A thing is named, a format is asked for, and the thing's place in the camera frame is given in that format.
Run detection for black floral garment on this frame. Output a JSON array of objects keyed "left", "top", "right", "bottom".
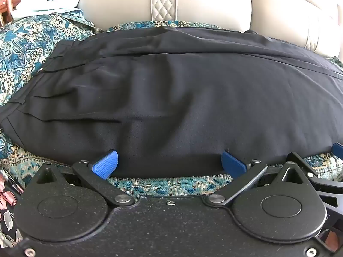
[{"left": 0, "top": 166, "right": 26, "bottom": 253}]

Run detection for black pants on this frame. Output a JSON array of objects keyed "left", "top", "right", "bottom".
[{"left": 0, "top": 27, "right": 343, "bottom": 178}]

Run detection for beige padded headboard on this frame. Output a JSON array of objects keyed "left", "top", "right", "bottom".
[{"left": 76, "top": 0, "right": 343, "bottom": 59}]

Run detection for wooden cabinet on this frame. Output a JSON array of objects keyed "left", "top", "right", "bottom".
[{"left": 0, "top": 0, "right": 22, "bottom": 26}]

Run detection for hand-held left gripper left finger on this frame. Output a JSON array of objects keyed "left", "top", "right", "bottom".
[{"left": 36, "top": 150, "right": 136, "bottom": 207}]

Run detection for light blue cloth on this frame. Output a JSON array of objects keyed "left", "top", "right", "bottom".
[{"left": 11, "top": 0, "right": 86, "bottom": 20}]

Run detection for teal paisley blanket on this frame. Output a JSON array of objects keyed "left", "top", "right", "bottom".
[{"left": 0, "top": 20, "right": 343, "bottom": 197}]

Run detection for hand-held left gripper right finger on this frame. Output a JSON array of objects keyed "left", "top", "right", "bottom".
[{"left": 206, "top": 150, "right": 305, "bottom": 207}]

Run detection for teal paisley cushion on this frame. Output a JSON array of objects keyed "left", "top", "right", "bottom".
[{"left": 0, "top": 13, "right": 104, "bottom": 105}]

